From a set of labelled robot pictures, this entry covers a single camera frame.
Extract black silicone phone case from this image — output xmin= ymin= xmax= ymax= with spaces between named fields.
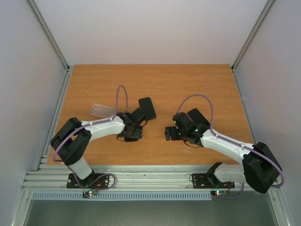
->
xmin=138 ymin=97 xmax=156 ymax=121

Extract white phone case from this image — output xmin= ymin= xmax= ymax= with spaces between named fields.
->
xmin=89 ymin=104 xmax=115 ymax=118

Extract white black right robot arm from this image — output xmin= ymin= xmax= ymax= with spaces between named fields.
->
xmin=165 ymin=108 xmax=282 ymax=194

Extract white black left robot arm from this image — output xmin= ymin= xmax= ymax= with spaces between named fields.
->
xmin=50 ymin=108 xmax=146 ymax=188

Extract right small circuit board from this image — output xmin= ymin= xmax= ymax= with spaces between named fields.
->
xmin=211 ymin=190 xmax=229 ymax=197

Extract small circuit board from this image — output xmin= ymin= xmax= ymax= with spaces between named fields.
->
xmin=211 ymin=190 xmax=229 ymax=197
xmin=82 ymin=191 xmax=98 ymax=198

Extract left small circuit board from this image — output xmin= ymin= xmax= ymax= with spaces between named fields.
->
xmin=82 ymin=191 xmax=98 ymax=198

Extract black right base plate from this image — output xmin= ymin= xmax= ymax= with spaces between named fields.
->
xmin=189 ymin=173 xmax=235 ymax=189

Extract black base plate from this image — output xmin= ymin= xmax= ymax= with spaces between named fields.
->
xmin=66 ymin=173 xmax=110 ymax=189
xmin=189 ymin=173 xmax=235 ymax=189

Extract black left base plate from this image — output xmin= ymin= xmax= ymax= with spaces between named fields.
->
xmin=66 ymin=173 xmax=110 ymax=189

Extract grey slotted cable duct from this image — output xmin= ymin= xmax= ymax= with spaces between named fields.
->
xmin=32 ymin=191 xmax=212 ymax=201

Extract aluminium frame rail left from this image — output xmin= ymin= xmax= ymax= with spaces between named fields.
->
xmin=26 ymin=0 xmax=70 ymax=162

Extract aluminium frame rail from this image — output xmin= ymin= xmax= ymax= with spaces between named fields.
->
xmin=230 ymin=0 xmax=276 ymax=170
xmin=26 ymin=0 xmax=70 ymax=162

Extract aluminium front rail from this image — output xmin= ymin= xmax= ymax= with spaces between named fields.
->
xmin=22 ymin=164 xmax=280 ymax=192

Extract aluminium frame rail right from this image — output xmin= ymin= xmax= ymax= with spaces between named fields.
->
xmin=230 ymin=0 xmax=276 ymax=170

